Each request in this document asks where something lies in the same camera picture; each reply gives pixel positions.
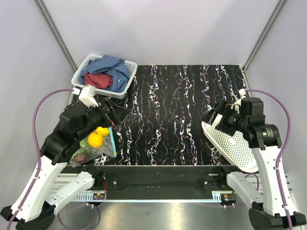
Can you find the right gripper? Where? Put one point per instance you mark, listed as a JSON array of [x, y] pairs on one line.
[[223, 108]]

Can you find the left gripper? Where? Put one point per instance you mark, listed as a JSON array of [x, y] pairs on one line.
[[115, 116]]

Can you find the clear zip top bag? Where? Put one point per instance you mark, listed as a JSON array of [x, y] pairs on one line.
[[107, 149]]

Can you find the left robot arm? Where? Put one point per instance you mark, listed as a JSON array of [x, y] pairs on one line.
[[35, 209]]

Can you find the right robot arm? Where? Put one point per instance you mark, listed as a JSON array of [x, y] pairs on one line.
[[240, 128]]

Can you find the yellow fake lemon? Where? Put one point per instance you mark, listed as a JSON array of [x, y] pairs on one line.
[[95, 140], [103, 131]]

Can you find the green fake lettuce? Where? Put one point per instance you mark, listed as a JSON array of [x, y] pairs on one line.
[[84, 148]]

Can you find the dark red fake fruit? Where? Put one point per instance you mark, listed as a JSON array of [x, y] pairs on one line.
[[81, 158]]

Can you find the dark red cloth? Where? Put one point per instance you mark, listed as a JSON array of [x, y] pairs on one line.
[[100, 81]]

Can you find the white perforated basket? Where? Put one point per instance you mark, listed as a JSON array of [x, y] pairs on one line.
[[233, 148]]

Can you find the black marble pattern mat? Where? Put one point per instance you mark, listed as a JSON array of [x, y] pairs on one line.
[[166, 103]]

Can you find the blue patterned cloth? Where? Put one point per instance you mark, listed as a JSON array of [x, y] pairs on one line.
[[111, 66]]

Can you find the grey plastic basket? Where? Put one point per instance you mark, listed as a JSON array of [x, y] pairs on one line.
[[130, 65]]

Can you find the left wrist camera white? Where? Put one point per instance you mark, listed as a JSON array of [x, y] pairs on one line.
[[86, 96]]

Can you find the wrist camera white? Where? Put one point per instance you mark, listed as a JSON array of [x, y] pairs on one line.
[[86, 96], [237, 100]]

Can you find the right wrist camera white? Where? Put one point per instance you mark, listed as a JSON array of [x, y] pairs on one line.
[[237, 100]]

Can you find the aluminium rail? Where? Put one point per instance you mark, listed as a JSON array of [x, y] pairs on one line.
[[73, 187]]

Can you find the right aluminium frame post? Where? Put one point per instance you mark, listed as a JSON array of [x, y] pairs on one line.
[[268, 26]]

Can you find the aluminium frame post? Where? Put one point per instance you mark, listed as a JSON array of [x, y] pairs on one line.
[[53, 28], [268, 26]]

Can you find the left aluminium frame post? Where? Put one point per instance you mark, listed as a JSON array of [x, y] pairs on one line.
[[53, 28]]

